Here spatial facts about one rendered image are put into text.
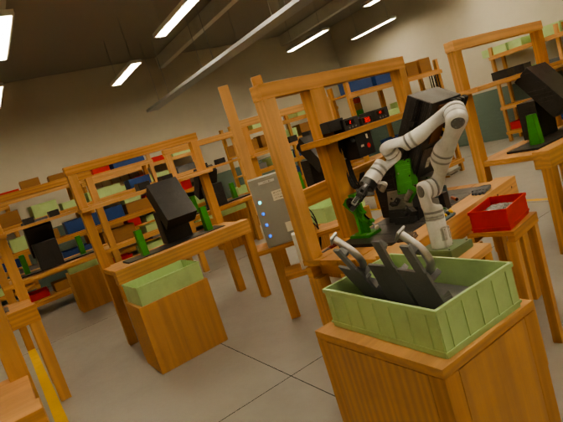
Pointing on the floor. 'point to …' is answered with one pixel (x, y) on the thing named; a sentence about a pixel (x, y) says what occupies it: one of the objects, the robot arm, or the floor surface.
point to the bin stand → (507, 252)
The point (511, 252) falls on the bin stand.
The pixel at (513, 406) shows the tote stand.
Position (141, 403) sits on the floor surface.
